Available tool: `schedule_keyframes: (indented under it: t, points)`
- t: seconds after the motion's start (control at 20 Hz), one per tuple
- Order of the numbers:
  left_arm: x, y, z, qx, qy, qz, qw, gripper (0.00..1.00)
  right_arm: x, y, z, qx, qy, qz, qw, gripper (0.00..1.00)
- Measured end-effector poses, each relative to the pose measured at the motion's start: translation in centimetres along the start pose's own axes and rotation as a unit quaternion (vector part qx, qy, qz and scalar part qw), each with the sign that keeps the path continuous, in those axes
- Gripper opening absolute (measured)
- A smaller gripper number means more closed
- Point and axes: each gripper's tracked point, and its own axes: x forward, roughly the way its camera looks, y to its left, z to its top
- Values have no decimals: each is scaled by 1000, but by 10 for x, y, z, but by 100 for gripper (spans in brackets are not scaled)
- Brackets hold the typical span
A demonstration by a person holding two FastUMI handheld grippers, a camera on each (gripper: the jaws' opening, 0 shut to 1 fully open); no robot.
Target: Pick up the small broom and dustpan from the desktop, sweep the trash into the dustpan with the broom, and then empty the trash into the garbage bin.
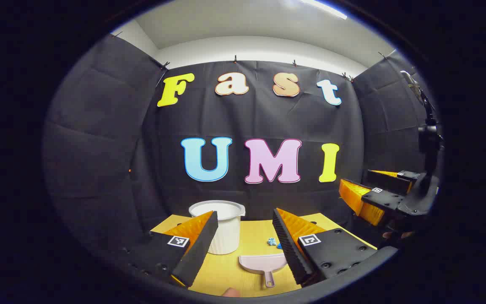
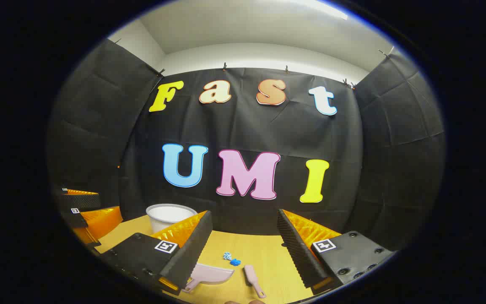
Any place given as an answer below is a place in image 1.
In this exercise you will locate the white ribbed garbage bin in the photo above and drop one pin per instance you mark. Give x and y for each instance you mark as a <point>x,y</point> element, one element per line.
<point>228,236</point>

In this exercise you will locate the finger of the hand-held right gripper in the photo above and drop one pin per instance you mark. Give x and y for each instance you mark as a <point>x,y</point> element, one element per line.
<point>384,200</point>
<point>388,181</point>

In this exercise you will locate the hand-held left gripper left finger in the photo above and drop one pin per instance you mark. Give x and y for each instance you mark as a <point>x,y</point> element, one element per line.
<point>198,249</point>

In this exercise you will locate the yellow wooden desktop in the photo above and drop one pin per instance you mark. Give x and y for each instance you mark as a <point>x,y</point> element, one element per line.
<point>253,236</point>

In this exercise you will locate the light blue paper ball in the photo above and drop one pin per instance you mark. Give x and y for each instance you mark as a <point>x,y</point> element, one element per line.
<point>271,241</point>

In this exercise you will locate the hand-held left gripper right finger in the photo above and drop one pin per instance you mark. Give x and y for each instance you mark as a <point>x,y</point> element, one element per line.
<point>287,245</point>

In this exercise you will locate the pale pink dustpan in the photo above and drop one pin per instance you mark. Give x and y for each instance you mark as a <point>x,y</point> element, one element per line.
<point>262,262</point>

